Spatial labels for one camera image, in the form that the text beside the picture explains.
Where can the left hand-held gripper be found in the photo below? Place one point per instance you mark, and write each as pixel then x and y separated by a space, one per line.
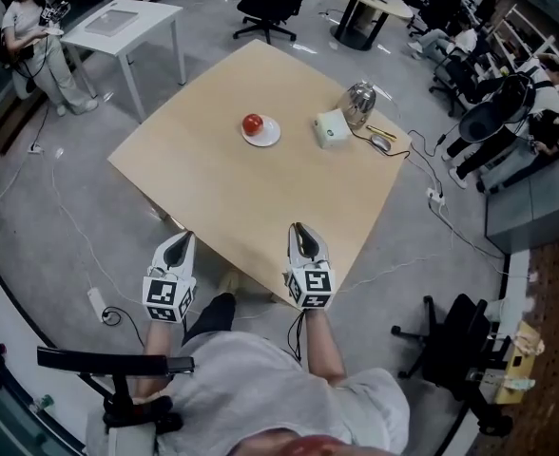
pixel 165 297

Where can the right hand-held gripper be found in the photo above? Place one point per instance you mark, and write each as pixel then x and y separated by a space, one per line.
pixel 313 288

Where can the white plate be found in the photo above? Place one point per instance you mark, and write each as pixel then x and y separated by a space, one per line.
pixel 270 133

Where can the red apple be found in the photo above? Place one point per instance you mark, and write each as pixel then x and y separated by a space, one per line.
pixel 252 124

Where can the person's left forearm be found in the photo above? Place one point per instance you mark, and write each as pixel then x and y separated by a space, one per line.
pixel 158 345

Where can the person's right forearm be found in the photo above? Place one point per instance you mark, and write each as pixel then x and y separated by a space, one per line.
pixel 324 349

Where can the person's pale shoe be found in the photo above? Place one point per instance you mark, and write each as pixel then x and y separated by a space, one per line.
pixel 228 283

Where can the person's black trouser leg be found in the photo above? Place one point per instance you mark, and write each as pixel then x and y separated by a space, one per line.
pixel 210 316

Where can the white power strip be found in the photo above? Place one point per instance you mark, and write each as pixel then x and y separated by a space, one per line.
pixel 435 197
pixel 96 304
pixel 35 149

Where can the cream square box device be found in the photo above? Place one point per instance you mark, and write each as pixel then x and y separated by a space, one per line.
pixel 332 128

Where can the grey computer mouse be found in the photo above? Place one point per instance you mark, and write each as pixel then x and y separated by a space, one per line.
pixel 380 143

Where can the yellow pen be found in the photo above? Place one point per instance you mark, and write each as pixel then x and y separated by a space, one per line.
pixel 381 132

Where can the person's grey shirt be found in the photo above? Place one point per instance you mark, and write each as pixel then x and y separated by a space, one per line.
pixel 241 392

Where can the shiny metal kettle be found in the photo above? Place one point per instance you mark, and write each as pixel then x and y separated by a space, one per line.
pixel 358 102

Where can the small green bottle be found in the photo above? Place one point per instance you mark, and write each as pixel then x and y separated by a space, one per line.
pixel 44 403

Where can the wooden step platform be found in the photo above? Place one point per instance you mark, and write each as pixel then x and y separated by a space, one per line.
pixel 13 121

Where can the black round fan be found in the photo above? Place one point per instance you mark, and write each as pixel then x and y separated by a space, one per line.
pixel 484 121

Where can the grey cabinet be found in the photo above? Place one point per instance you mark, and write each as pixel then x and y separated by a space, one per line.
pixel 531 207

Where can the yellow cardboard box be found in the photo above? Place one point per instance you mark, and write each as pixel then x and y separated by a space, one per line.
pixel 517 373

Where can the white square table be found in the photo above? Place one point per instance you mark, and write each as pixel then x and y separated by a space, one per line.
pixel 122 22

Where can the clear flat tray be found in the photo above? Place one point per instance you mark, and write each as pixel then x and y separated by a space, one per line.
pixel 110 22

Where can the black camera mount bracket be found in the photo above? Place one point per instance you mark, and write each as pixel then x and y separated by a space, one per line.
pixel 108 364

